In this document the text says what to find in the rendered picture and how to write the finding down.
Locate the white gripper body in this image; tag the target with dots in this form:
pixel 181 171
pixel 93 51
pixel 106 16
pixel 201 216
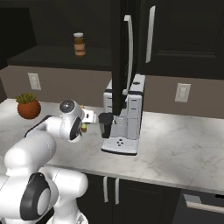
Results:
pixel 94 117

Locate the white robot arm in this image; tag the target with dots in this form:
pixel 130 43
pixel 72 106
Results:
pixel 32 151

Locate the yellow mug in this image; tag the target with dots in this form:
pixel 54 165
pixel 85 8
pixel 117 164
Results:
pixel 84 127

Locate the open dark cabinet door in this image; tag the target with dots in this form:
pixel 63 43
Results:
pixel 119 58

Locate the brown cinnamon bottle white cap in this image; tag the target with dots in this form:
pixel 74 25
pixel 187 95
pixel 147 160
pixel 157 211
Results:
pixel 79 46

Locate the closed dark cabinet door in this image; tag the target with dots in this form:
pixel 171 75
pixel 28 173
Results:
pixel 189 38

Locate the white grey coffee machine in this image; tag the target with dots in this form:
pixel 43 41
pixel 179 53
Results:
pixel 129 122

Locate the succulent in orange pot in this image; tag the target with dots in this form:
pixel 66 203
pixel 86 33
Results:
pixel 28 107

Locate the dark lower cupboard door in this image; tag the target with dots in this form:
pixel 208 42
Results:
pixel 145 204
pixel 94 201

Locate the dark dishwasher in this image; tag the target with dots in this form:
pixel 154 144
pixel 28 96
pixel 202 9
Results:
pixel 201 208

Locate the white wall outlet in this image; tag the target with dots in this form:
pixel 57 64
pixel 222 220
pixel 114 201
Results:
pixel 34 81
pixel 182 92

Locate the dark wall cabinet shelf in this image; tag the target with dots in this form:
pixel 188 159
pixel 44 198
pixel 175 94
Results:
pixel 52 35

